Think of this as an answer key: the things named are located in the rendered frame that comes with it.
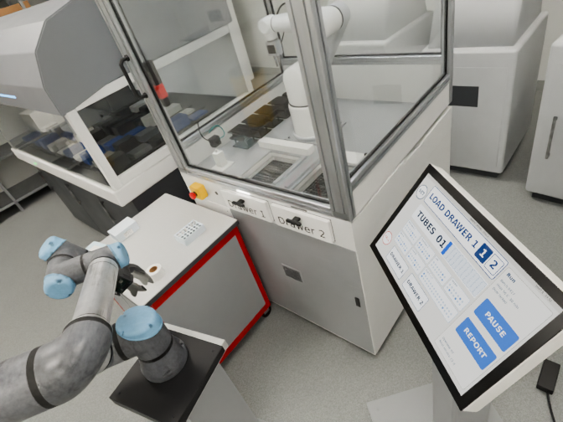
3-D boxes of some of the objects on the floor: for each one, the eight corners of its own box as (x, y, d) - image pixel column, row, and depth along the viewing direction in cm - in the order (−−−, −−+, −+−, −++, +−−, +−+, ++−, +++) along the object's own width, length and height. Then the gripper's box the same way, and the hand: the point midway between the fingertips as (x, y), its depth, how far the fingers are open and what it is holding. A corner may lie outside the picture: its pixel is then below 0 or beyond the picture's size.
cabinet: (378, 364, 185) (358, 253, 137) (237, 289, 248) (190, 194, 200) (450, 241, 234) (453, 127, 186) (317, 204, 297) (295, 112, 249)
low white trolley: (209, 395, 195) (141, 307, 149) (147, 342, 233) (76, 259, 187) (277, 313, 225) (237, 218, 179) (212, 277, 263) (165, 192, 217)
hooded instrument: (181, 297, 255) (-1, 21, 149) (71, 226, 369) (-75, 42, 263) (286, 195, 318) (211, -50, 211) (165, 162, 432) (76, -8, 325)
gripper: (83, 288, 114) (142, 310, 127) (105, 264, 112) (162, 288, 126) (83, 270, 120) (139, 292, 134) (105, 247, 119) (159, 271, 132)
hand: (146, 283), depth 131 cm, fingers open, 3 cm apart
